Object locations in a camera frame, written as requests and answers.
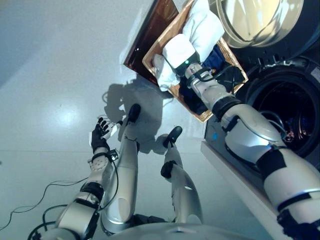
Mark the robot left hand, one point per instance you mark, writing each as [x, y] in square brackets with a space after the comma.
[98, 140]

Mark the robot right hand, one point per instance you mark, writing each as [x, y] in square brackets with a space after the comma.
[180, 52]

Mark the white cloth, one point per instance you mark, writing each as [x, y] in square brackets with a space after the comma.
[202, 27]

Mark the black garment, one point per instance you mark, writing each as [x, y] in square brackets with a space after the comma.
[195, 100]

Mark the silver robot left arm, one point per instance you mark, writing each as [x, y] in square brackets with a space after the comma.
[77, 217]

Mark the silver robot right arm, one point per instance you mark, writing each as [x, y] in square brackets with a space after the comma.
[250, 135]

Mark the wicker laundry basket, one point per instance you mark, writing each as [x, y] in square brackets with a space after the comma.
[155, 60]

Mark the blue garment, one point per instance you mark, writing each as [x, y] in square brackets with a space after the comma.
[212, 60]

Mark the brown wooden stool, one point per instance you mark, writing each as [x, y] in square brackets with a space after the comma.
[150, 32]

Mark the silver robot left leg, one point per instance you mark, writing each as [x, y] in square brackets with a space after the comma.
[127, 175]

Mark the silver robot leg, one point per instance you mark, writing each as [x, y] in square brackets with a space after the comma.
[127, 175]
[182, 185]

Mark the round glass washer door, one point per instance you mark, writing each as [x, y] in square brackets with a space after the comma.
[255, 20]

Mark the silver robot right leg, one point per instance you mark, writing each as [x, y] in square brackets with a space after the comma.
[182, 185]

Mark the grey robot torso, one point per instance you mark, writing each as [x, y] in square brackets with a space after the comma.
[187, 232]

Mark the white washer plinth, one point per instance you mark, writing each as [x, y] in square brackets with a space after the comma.
[237, 180]

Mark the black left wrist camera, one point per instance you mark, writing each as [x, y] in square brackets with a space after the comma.
[113, 154]

